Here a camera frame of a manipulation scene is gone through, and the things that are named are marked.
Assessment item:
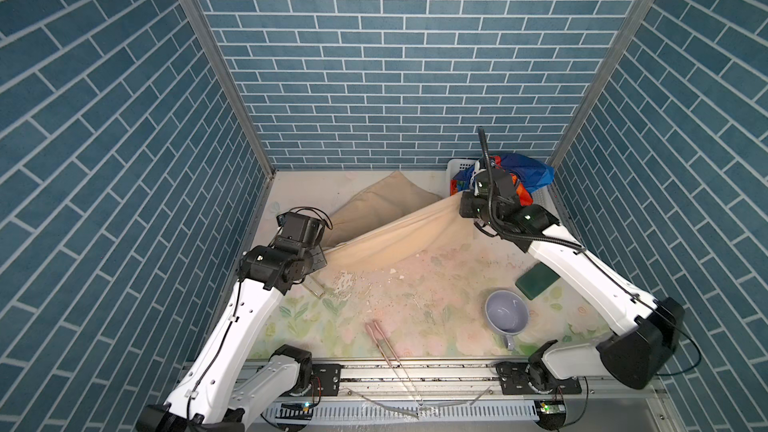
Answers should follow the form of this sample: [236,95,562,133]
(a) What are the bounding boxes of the beige shorts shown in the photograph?
[322,172,475,272]

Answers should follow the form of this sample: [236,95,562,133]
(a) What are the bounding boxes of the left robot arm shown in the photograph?
[135,206,333,431]

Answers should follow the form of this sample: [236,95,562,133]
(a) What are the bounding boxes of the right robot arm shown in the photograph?
[459,168,684,392]

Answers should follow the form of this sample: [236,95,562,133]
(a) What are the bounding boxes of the rainbow coloured shorts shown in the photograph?
[449,152,556,207]

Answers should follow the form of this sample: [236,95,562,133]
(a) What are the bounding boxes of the clear plastic tube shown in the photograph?
[302,275,326,299]

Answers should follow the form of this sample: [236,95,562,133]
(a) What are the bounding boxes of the white plastic basket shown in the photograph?
[446,158,556,211]

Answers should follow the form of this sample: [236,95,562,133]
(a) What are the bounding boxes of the lavender mug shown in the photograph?
[484,289,530,351]

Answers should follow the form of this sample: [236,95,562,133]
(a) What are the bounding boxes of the pink chopstick pair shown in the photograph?
[365,320,424,406]

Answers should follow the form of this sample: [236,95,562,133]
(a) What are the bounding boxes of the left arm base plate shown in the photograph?
[281,363,342,397]

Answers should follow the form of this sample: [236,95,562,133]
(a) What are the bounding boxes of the aluminium front rail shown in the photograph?
[170,359,670,403]

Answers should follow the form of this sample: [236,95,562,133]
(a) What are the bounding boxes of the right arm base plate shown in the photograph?
[493,361,583,396]

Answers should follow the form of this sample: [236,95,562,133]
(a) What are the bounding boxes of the white cable duct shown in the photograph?
[263,400,539,426]

